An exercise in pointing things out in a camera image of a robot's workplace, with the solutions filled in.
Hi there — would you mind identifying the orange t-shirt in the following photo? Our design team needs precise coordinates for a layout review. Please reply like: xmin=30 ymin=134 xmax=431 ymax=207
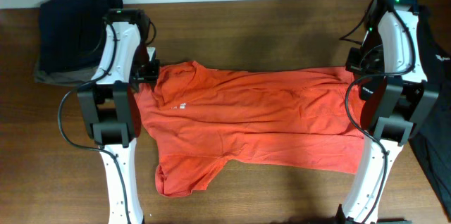
xmin=135 ymin=61 xmax=364 ymax=197

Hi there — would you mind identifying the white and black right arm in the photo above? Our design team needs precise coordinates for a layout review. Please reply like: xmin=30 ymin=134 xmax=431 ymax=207
xmin=332 ymin=0 xmax=440 ymax=223

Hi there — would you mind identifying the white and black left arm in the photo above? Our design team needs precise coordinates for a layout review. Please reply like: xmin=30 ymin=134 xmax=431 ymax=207
xmin=77 ymin=8 xmax=160 ymax=224

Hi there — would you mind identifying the black t-shirt with white logo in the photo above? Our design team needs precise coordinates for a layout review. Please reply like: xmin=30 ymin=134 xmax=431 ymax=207
xmin=401 ymin=4 xmax=451 ymax=220

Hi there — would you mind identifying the folded grey garment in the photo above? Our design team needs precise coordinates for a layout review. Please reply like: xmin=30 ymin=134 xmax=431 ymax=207
xmin=33 ymin=63 xmax=98 ymax=87

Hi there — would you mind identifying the folded navy blue garment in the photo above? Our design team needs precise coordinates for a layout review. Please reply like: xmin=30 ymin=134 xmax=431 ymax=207
xmin=38 ymin=0 xmax=123 ymax=73

